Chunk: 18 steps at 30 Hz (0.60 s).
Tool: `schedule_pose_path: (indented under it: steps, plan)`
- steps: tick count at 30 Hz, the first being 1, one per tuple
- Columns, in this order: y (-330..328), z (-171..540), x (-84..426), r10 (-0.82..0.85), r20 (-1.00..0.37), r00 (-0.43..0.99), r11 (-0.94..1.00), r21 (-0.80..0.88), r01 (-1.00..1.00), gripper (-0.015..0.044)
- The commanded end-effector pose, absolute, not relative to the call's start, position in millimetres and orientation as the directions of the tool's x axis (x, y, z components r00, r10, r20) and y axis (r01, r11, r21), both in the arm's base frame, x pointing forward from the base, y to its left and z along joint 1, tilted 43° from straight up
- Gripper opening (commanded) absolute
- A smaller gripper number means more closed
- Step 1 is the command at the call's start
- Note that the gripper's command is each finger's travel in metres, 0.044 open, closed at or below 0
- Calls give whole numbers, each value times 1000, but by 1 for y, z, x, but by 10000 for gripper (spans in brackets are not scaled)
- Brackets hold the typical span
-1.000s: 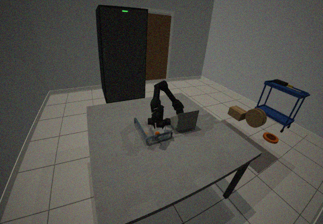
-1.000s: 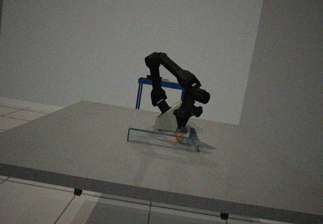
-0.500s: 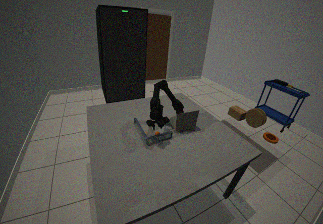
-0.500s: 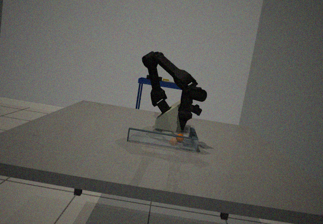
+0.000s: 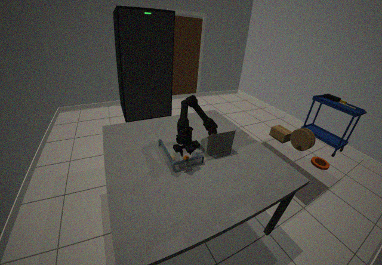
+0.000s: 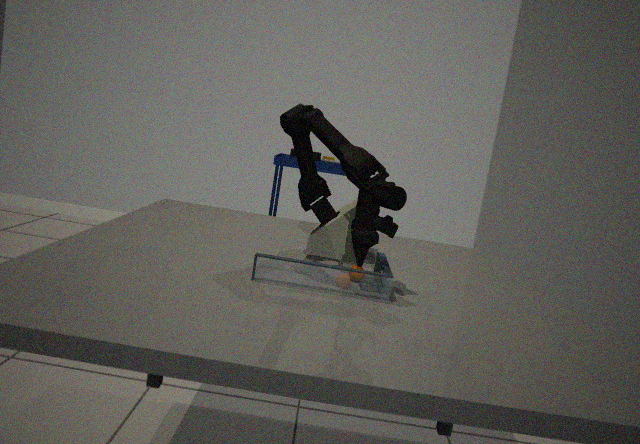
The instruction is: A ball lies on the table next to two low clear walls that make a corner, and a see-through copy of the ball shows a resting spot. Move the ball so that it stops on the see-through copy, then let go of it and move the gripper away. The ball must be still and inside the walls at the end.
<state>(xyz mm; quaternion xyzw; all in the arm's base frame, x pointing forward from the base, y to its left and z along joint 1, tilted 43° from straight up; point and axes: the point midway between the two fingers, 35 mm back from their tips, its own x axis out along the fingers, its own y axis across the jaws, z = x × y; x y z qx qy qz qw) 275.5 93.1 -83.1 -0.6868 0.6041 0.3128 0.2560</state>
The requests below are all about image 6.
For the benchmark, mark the low clear glass walls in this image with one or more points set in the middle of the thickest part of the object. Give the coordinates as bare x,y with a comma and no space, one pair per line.
322,279

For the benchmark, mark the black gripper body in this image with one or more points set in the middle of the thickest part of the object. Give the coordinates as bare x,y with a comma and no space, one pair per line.
363,221

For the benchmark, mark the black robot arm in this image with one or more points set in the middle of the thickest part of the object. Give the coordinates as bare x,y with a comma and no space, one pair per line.
356,163

